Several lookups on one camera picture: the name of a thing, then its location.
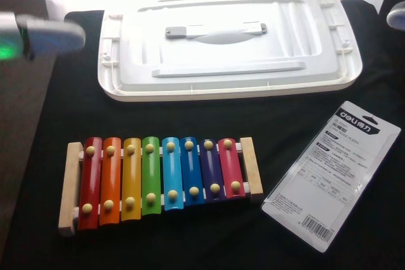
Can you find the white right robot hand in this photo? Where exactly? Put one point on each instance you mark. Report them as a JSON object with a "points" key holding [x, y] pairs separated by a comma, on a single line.
{"points": [[398, 17]]}

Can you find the clear blister package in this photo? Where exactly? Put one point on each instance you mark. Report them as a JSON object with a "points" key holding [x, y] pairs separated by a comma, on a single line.
{"points": [[329, 181]]}

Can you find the rainbow wooden toy xylophone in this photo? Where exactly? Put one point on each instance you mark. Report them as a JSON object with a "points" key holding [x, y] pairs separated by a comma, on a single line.
{"points": [[193, 169]]}

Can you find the white plastic tray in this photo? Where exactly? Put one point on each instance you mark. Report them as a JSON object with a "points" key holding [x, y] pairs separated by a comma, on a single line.
{"points": [[221, 58]]}

